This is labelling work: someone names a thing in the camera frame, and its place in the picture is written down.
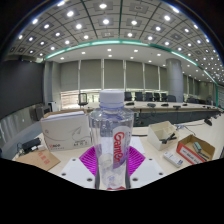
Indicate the clear plastic water bottle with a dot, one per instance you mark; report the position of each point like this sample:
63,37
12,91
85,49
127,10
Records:
111,133

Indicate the white paper sheet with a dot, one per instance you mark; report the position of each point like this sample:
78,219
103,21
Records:
137,144

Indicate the row of black office chairs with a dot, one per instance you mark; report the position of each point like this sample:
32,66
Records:
150,96

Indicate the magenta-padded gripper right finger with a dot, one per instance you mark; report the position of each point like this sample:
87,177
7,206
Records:
146,170

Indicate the long conference desk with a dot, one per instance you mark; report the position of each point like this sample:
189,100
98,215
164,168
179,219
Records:
173,113

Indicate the white cardboard carton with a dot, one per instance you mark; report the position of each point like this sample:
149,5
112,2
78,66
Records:
66,131

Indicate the black desk microphone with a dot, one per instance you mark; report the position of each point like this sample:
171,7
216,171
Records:
208,121

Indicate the flat brown cardboard piece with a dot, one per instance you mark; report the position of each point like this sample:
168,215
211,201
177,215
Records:
39,159

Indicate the grey office chair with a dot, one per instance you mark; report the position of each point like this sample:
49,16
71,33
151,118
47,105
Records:
40,112

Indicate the brown open cardboard box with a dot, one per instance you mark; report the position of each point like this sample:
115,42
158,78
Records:
186,151

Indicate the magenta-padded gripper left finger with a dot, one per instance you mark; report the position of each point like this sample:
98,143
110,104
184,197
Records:
74,170

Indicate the ceiling lights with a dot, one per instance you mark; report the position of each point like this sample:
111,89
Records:
106,21

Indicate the teal tool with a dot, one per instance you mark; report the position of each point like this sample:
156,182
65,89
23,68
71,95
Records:
198,148

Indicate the black office chair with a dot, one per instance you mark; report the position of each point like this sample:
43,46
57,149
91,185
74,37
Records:
83,99

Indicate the white open storage box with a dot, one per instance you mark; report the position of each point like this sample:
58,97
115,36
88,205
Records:
159,130

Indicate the black power adapter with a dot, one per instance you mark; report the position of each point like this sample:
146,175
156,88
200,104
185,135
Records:
30,144

